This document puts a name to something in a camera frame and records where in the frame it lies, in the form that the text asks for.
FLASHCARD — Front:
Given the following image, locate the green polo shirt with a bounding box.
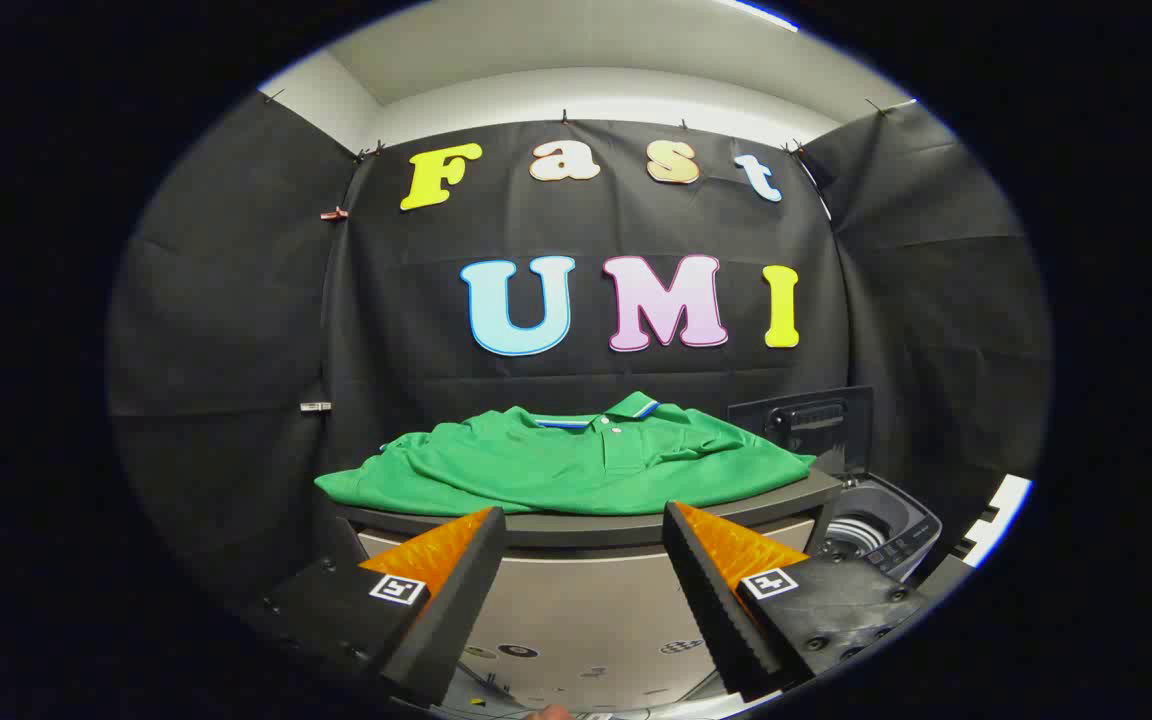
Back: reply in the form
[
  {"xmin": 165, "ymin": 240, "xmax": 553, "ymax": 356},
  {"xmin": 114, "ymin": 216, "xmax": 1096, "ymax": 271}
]
[{"xmin": 314, "ymin": 391, "xmax": 817, "ymax": 517}]

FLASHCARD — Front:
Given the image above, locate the black backdrop cloth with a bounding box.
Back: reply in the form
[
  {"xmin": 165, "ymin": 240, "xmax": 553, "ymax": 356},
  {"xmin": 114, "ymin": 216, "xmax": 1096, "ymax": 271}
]
[{"xmin": 106, "ymin": 92, "xmax": 1054, "ymax": 611}]

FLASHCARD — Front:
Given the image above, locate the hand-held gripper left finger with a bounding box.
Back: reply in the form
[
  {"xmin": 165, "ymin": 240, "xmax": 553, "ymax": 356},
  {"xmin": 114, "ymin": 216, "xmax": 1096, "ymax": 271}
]
[{"xmin": 258, "ymin": 506, "xmax": 508, "ymax": 707}]

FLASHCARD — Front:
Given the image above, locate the grey washing machine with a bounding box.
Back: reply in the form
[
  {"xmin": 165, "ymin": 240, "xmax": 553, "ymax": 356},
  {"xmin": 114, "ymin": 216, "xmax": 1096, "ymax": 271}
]
[{"xmin": 806, "ymin": 475, "xmax": 944, "ymax": 583}]

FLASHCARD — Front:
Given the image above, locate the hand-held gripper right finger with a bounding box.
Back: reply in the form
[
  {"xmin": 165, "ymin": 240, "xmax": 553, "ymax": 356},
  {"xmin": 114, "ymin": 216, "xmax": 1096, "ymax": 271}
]
[{"xmin": 662, "ymin": 500, "xmax": 929, "ymax": 703}]

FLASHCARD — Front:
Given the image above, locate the white notched board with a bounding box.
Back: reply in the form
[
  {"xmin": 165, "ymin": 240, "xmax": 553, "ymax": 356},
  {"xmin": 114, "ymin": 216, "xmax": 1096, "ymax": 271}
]
[{"xmin": 951, "ymin": 475, "xmax": 1034, "ymax": 569}]

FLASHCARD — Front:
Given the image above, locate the row of small black clips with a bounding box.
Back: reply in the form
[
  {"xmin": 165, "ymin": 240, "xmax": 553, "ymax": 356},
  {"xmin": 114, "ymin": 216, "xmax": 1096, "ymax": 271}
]
[{"xmin": 261, "ymin": 90, "xmax": 922, "ymax": 163}]

